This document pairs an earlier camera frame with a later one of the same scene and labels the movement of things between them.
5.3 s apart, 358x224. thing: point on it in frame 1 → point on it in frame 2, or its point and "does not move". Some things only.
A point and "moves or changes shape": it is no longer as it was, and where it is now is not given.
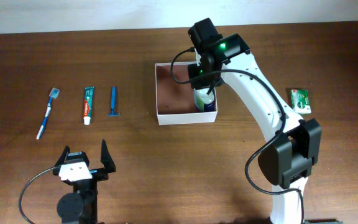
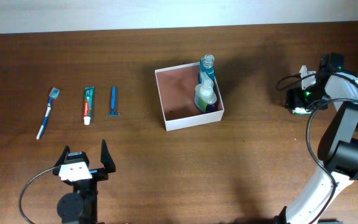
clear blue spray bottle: x=204 y=102 does not move
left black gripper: x=100 y=173 does not move
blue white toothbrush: x=54 y=94 does not move
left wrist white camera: x=74 y=171 does not move
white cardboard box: x=175 y=96 moves or changes shape
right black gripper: x=201 y=83 → x=296 y=99
